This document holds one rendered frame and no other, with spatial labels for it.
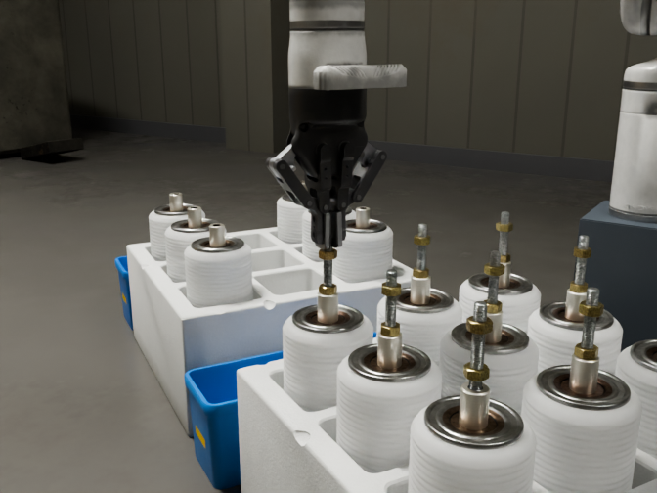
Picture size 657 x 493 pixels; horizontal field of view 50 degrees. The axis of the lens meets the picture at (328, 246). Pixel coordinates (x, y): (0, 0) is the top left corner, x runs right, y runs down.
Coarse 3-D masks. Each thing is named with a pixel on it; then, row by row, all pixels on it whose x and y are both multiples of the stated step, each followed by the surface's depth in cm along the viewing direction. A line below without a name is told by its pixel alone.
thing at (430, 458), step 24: (528, 432) 54; (432, 456) 52; (456, 456) 51; (480, 456) 51; (504, 456) 51; (528, 456) 52; (432, 480) 53; (456, 480) 51; (480, 480) 51; (504, 480) 51; (528, 480) 53
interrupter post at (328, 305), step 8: (320, 296) 73; (328, 296) 73; (336, 296) 74; (320, 304) 74; (328, 304) 73; (336, 304) 74; (320, 312) 74; (328, 312) 74; (336, 312) 74; (320, 320) 74; (328, 320) 74; (336, 320) 74
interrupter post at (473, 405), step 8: (464, 384) 54; (464, 392) 53; (472, 392) 53; (480, 392) 53; (488, 392) 53; (464, 400) 54; (472, 400) 53; (480, 400) 53; (488, 400) 54; (464, 408) 54; (472, 408) 53; (480, 408) 53; (488, 408) 54; (464, 416) 54; (472, 416) 54; (480, 416) 54; (464, 424) 54; (472, 424) 54; (480, 424) 54
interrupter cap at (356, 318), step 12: (300, 312) 76; (312, 312) 76; (348, 312) 76; (360, 312) 76; (300, 324) 73; (312, 324) 73; (324, 324) 74; (336, 324) 73; (348, 324) 73; (360, 324) 73
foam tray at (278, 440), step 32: (256, 384) 76; (256, 416) 76; (288, 416) 70; (320, 416) 70; (256, 448) 77; (288, 448) 69; (320, 448) 64; (256, 480) 78; (288, 480) 70; (320, 480) 63; (352, 480) 60; (384, 480) 60; (640, 480) 62
